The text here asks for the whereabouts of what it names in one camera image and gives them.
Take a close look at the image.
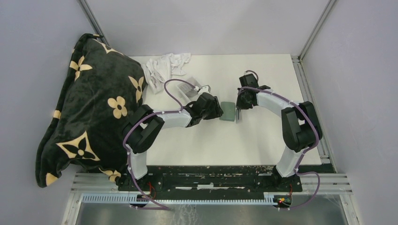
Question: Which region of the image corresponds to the stack of credit cards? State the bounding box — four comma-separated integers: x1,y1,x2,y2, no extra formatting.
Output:
180,84,197,97

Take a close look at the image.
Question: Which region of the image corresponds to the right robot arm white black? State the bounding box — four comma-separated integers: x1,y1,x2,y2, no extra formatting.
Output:
236,70,323,191

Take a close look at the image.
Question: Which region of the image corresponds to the black floral blanket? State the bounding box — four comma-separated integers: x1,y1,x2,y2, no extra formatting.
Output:
35,33,147,188

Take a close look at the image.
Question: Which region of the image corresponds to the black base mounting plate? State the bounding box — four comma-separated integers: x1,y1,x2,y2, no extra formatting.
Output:
116,165,304,200

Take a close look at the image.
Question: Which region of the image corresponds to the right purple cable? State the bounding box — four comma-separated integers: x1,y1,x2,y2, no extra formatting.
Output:
237,69,321,211

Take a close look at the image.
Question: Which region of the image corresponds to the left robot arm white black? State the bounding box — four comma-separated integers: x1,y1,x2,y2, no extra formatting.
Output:
122,92,223,191

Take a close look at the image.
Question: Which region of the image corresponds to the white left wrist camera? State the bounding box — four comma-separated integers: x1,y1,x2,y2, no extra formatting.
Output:
195,85,211,95

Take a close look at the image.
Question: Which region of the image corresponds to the green leather card holder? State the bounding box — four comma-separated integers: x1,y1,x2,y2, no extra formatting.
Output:
219,102,236,122

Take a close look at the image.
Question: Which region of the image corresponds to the clear plastic card box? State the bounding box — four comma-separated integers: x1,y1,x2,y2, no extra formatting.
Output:
176,76,203,103

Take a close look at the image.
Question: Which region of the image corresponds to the white crumpled cloth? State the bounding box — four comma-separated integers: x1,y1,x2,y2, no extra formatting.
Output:
141,53,191,94

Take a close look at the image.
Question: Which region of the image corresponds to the aluminium rail frame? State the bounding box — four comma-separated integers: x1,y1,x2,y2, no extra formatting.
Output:
61,0,363,225

